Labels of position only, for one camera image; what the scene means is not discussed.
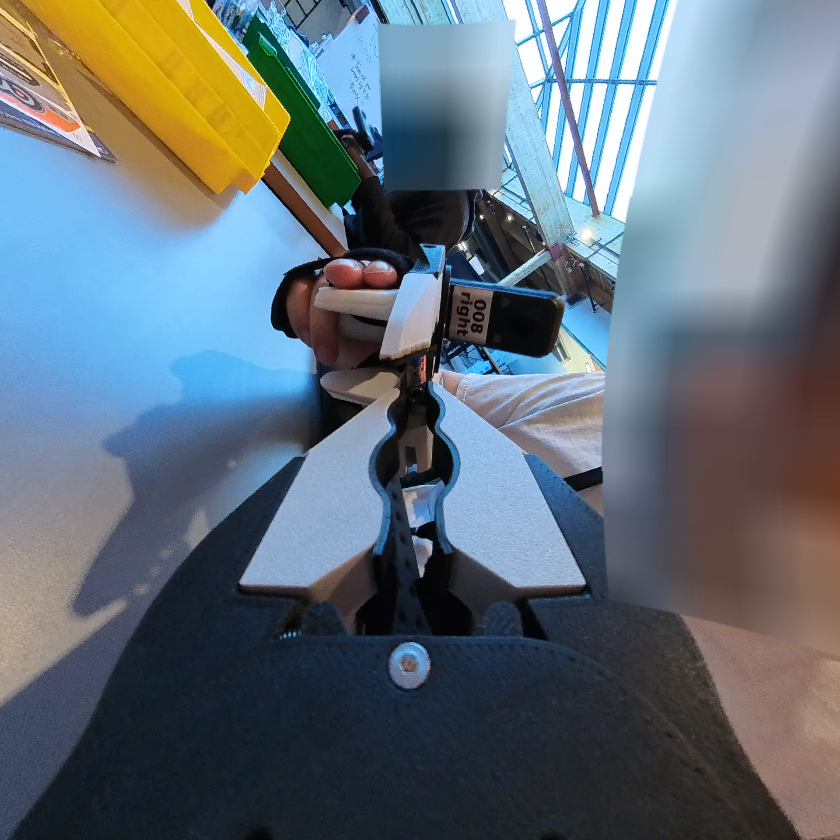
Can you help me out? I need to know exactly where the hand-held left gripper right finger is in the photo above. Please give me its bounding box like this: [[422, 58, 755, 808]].
[[428, 381, 588, 626]]

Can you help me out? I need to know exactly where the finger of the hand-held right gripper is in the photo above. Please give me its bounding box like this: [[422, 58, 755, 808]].
[[379, 271, 448, 361]]

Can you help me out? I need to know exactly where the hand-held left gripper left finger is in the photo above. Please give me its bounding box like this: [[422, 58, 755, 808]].
[[239, 387, 403, 632]]

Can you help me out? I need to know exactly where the person's right hand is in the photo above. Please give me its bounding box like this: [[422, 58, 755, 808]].
[[290, 257, 401, 369]]

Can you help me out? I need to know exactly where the green plastic bin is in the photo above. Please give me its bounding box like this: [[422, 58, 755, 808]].
[[243, 13, 362, 211]]

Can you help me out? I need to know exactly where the skylight window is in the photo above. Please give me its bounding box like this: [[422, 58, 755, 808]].
[[505, 0, 677, 221]]

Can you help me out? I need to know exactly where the yellow plastic bin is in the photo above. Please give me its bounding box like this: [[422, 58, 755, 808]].
[[23, 0, 291, 196]]

